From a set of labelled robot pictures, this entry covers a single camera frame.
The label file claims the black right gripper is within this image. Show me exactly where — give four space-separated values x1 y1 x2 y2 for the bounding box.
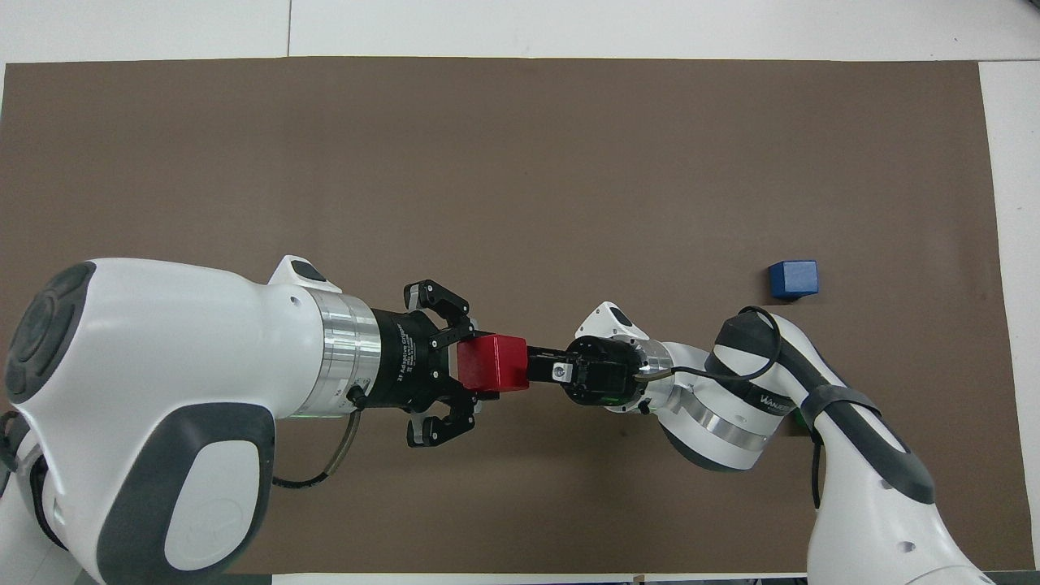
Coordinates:
526 336 651 406

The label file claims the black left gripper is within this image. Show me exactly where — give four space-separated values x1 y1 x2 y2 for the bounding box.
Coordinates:
370 279 501 449

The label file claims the red cube block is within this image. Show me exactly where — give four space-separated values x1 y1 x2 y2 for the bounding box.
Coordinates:
456 332 531 393

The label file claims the blue cube block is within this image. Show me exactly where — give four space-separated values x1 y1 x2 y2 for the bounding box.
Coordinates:
769 260 819 301

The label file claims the brown table mat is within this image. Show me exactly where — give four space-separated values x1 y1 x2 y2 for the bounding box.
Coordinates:
0 57 1026 574

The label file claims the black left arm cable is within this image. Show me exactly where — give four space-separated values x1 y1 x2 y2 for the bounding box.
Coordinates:
272 388 364 491

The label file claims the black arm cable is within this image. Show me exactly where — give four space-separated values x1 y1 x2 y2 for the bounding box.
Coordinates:
646 305 786 384
272 388 364 491

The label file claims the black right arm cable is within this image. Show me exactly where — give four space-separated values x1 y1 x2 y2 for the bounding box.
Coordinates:
646 305 786 384

